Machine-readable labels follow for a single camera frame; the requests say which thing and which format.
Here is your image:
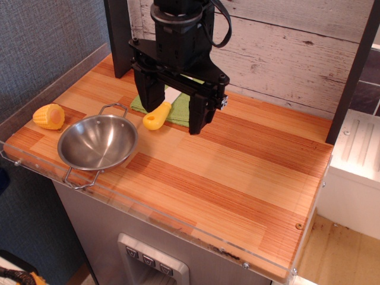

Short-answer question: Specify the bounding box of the silver dispenser button panel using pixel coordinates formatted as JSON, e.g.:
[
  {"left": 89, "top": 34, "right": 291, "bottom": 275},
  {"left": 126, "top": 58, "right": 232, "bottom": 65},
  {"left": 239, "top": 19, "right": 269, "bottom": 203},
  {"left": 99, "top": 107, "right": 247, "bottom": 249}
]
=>
[{"left": 118, "top": 233, "right": 190, "bottom": 284}]

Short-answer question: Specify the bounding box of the grey toy fridge cabinet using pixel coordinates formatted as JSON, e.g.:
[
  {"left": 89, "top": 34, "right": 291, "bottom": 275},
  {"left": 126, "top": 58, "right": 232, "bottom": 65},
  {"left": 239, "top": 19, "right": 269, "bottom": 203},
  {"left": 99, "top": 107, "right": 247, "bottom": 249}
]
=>
[{"left": 54, "top": 182, "right": 271, "bottom": 284}]

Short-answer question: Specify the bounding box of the dark left shelf post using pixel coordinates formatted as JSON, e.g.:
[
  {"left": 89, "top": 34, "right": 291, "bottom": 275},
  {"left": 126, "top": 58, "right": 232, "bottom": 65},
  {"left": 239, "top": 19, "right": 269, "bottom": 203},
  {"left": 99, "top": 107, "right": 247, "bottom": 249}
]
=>
[{"left": 103, "top": 0, "right": 134, "bottom": 78}]

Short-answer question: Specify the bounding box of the dark shelf post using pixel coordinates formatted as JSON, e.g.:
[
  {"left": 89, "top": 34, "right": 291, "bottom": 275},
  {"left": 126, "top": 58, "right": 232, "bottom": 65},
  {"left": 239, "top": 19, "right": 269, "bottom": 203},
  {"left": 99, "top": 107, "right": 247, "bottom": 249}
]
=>
[
  {"left": 103, "top": 0, "right": 134, "bottom": 78},
  {"left": 325, "top": 0, "right": 379, "bottom": 145}
]

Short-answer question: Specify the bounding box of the clear acrylic table guard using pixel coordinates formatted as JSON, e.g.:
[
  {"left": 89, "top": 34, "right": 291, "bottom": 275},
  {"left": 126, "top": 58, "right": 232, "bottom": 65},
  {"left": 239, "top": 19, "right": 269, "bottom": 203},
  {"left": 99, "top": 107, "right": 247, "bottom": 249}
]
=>
[{"left": 0, "top": 140, "right": 333, "bottom": 280}]

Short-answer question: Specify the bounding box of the orange black object bottom left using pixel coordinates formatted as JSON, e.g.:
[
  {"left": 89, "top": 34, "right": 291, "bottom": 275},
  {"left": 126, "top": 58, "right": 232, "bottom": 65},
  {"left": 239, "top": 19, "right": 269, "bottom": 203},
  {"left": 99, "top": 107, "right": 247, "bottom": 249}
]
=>
[{"left": 1, "top": 267, "right": 47, "bottom": 285}]

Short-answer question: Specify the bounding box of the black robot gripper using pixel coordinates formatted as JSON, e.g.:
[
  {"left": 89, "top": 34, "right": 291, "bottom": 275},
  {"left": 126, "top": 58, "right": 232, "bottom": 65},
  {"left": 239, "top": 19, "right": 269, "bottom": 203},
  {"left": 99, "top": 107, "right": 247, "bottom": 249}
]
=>
[{"left": 129, "top": 3, "right": 230, "bottom": 135}]

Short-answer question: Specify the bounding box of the yellow toy corn cob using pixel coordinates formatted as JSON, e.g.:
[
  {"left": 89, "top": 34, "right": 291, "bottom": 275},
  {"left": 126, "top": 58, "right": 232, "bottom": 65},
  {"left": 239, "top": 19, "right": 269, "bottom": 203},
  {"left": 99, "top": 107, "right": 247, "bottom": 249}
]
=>
[{"left": 33, "top": 103, "right": 65, "bottom": 130}]

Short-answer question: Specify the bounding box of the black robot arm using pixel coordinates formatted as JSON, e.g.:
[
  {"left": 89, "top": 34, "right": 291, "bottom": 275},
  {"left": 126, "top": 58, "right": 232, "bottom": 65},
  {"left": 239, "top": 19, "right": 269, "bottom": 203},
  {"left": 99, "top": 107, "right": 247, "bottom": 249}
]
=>
[{"left": 129, "top": 1, "right": 232, "bottom": 135}]

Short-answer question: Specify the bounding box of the stainless steel two-handled bowl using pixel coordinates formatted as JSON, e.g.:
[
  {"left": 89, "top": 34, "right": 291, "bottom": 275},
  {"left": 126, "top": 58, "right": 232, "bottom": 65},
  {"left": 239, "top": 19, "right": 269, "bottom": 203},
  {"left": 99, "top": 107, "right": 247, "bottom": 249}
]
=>
[{"left": 58, "top": 103, "right": 138, "bottom": 189}]

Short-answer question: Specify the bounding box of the white toy sink unit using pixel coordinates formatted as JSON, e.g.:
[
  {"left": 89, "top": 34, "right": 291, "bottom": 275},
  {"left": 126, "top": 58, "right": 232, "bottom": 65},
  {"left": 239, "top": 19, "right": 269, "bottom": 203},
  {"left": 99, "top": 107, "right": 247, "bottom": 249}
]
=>
[{"left": 316, "top": 43, "right": 380, "bottom": 240}]

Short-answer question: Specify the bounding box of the dark right shelf post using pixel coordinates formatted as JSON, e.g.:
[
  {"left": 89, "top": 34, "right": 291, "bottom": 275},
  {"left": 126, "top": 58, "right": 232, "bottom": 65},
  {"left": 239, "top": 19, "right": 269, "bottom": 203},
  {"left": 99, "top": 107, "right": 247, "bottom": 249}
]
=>
[{"left": 325, "top": 0, "right": 379, "bottom": 145}]

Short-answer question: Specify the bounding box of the green folded cloth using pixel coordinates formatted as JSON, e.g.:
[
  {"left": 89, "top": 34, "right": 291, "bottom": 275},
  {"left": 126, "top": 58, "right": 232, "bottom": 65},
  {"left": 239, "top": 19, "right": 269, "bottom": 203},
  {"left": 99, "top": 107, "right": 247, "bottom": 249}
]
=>
[{"left": 130, "top": 75, "right": 205, "bottom": 128}]

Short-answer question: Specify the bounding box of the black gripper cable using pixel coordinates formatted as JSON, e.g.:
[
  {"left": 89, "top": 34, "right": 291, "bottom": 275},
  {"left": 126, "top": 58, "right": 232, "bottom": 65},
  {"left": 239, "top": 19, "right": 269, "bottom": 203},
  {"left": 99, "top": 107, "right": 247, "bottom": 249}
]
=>
[{"left": 204, "top": 0, "right": 233, "bottom": 49}]

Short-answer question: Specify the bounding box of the orange handled toy knife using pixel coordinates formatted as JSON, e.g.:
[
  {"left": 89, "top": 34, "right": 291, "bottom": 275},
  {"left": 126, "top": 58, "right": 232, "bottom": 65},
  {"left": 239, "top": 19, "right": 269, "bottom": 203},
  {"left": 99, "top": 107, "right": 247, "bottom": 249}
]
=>
[{"left": 142, "top": 75, "right": 195, "bottom": 131}]

